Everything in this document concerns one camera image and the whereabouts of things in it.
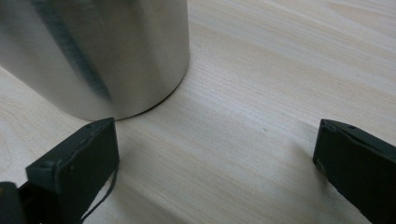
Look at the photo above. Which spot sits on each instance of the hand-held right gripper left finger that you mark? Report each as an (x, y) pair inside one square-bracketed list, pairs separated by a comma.
[(81, 161)]

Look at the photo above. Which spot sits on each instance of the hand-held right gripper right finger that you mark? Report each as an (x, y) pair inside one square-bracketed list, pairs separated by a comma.
[(358, 168)]

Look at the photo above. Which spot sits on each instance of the stainless steel cup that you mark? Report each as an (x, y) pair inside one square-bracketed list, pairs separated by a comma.
[(124, 62)]

